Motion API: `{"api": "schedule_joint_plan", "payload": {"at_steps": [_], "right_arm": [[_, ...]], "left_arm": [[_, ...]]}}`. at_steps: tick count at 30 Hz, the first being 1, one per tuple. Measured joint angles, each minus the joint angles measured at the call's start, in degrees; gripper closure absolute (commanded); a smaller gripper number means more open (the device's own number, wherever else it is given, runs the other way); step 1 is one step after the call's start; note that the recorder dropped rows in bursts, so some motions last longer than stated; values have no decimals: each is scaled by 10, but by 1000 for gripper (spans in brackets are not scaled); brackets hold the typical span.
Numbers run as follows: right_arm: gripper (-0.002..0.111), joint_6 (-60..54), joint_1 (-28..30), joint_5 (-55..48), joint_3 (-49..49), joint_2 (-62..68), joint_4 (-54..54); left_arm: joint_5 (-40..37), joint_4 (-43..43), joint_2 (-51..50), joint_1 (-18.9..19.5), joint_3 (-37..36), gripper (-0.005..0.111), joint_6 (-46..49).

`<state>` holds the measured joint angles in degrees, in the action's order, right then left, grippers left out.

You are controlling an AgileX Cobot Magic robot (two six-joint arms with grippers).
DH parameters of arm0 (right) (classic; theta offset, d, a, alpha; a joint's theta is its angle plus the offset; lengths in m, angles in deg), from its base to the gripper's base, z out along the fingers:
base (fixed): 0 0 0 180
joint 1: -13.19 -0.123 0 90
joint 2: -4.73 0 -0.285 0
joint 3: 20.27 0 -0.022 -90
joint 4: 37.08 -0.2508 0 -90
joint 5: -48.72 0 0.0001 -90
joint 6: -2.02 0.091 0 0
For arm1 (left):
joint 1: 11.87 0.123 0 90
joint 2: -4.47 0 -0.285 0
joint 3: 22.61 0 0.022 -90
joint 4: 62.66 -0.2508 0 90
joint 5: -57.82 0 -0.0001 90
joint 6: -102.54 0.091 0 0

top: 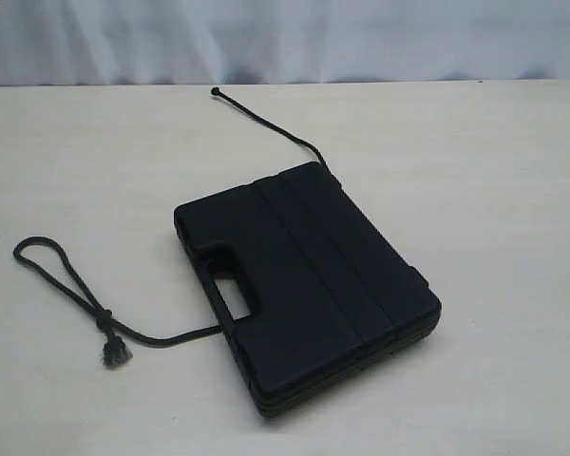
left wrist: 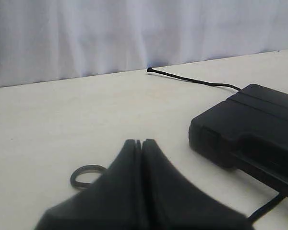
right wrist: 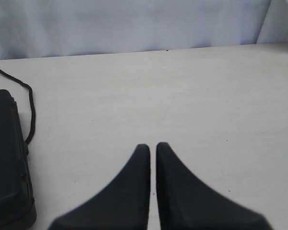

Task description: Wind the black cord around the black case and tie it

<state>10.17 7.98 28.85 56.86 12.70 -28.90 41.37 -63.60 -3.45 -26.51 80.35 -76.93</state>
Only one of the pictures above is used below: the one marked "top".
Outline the black plastic carrying case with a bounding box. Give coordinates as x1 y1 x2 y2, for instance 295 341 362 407
174 161 442 418

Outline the black cord with loop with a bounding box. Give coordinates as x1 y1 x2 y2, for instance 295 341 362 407
12 86 332 371

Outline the white backdrop curtain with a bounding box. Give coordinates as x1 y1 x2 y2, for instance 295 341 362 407
0 1 570 86

